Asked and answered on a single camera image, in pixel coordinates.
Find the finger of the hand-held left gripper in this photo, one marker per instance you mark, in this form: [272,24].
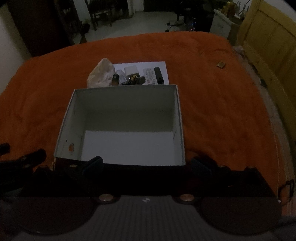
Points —
[4,148]
[32,158]

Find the small tan square object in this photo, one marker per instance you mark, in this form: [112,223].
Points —
[221,64]

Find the plastic bag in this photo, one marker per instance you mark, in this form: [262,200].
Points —
[101,74]

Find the dark wooden wardrobe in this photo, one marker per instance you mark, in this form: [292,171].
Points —
[41,23]

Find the small brown bottle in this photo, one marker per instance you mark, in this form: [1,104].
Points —
[115,80]

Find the wooden chair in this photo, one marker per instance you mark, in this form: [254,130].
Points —
[100,14]

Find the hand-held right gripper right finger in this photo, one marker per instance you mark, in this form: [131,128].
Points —
[200,168]

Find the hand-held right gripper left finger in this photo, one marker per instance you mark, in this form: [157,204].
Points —
[93,166]

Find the black office chair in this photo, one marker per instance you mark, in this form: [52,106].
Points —
[182,16]

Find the yellow bottles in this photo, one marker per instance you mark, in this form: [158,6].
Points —
[227,8]

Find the black eyeglasses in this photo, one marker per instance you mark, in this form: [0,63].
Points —
[281,188]

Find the white cardboard box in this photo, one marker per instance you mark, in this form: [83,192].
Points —
[129,115]

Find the black and yellow toy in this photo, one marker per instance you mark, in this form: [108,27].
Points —
[135,80]

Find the yellow wooden headboard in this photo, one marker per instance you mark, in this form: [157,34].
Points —
[270,34]

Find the small white box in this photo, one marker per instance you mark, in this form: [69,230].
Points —
[131,71]

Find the black remote control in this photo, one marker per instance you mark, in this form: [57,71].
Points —
[159,74]

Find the white remote control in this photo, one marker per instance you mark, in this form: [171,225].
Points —
[149,75]

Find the white cabinet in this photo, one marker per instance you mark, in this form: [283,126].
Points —
[220,24]

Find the orange blanket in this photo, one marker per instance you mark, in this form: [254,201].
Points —
[219,111]

